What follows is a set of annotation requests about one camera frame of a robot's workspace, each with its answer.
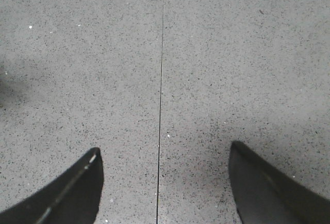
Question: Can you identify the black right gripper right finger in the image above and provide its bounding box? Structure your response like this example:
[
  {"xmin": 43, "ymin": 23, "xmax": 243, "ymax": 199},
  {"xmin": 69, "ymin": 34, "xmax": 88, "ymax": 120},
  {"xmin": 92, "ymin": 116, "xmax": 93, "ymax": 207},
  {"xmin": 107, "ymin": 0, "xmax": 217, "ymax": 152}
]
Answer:
[{"xmin": 228, "ymin": 141, "xmax": 329, "ymax": 223}]

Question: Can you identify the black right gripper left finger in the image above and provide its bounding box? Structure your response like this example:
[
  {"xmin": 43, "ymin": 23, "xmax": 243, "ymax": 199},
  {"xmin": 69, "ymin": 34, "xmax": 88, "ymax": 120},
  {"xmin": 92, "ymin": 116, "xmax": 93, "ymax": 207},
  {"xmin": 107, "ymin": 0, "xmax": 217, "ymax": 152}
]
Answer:
[{"xmin": 1, "ymin": 148, "xmax": 104, "ymax": 223}]

